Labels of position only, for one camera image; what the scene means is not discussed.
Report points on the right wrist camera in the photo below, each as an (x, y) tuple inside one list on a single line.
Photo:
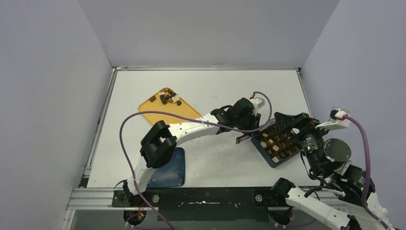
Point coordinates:
[(336, 120)]

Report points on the yellow tray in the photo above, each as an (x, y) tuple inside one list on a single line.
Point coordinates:
[(168, 101)]

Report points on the blue chocolate box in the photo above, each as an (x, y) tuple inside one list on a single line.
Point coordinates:
[(278, 145)]

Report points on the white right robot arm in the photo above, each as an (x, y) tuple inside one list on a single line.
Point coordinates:
[(346, 198)]

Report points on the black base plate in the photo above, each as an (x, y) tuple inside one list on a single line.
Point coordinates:
[(219, 204)]

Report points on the metal tweezers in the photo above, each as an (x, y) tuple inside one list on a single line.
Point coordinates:
[(243, 137)]

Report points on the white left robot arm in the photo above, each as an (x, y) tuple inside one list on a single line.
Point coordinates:
[(158, 145)]

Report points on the blue box lid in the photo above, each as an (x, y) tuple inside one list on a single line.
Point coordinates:
[(172, 174)]

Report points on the aluminium frame rail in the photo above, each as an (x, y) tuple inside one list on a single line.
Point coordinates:
[(93, 199)]

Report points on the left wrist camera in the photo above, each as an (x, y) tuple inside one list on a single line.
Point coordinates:
[(257, 102)]

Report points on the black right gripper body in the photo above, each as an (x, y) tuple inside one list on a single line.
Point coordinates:
[(299, 126)]

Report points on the white chocolate in box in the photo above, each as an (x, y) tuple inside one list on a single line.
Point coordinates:
[(263, 144), (275, 160)]

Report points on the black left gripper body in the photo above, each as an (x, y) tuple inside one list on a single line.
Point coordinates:
[(248, 123)]

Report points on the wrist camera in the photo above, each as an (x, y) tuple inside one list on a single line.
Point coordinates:
[(257, 102), (336, 120)]

